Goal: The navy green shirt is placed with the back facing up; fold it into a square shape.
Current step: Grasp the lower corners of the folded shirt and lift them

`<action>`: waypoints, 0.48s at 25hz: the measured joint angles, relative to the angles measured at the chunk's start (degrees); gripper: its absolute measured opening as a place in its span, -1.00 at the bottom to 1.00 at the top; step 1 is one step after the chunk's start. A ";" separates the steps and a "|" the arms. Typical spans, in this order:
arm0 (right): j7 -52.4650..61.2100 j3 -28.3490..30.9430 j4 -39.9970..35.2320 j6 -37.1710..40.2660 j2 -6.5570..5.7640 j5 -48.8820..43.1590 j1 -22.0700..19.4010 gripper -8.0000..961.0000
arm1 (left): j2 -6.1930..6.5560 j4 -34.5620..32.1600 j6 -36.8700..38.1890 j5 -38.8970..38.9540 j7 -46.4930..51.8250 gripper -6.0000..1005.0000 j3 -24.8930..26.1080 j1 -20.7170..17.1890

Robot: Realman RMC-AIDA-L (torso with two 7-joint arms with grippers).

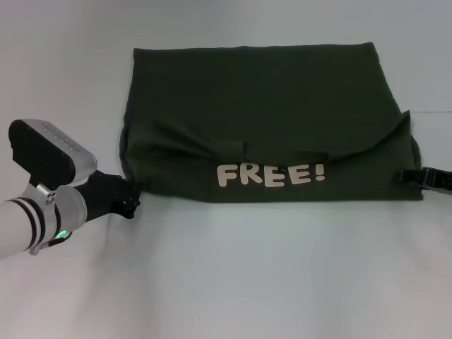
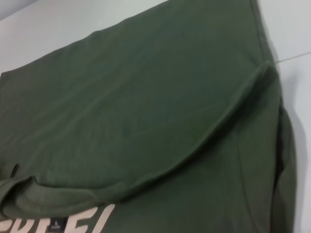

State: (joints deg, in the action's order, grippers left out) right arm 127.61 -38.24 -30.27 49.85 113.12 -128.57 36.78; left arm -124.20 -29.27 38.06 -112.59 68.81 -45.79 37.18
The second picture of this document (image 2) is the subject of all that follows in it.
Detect dark green shirt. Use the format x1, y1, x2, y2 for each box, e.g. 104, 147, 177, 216
0, 0, 298, 233

